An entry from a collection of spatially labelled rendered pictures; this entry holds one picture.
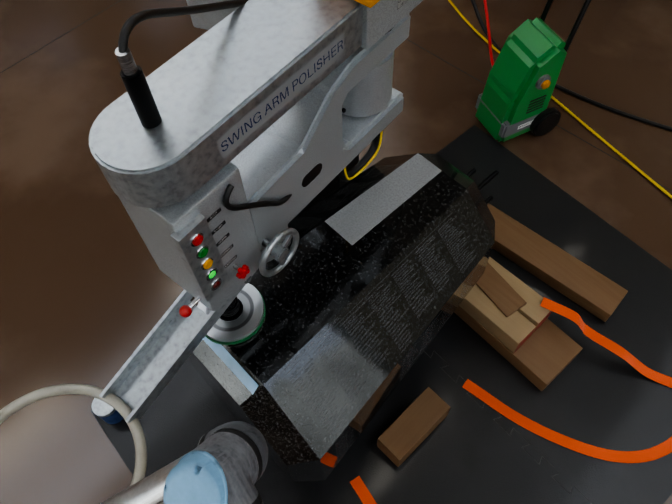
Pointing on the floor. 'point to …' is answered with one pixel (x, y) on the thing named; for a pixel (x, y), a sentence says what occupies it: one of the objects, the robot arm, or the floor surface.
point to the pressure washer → (525, 80)
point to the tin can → (106, 412)
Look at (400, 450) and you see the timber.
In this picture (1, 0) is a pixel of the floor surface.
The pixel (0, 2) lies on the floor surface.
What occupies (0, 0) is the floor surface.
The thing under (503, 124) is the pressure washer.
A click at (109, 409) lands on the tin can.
